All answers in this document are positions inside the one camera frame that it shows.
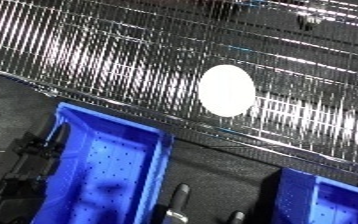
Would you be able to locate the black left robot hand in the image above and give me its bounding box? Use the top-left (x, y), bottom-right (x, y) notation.
top-left (0, 131), bottom-right (66, 201)

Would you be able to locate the white paper cup green band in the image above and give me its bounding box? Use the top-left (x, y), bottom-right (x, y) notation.
top-left (196, 64), bottom-right (258, 118)

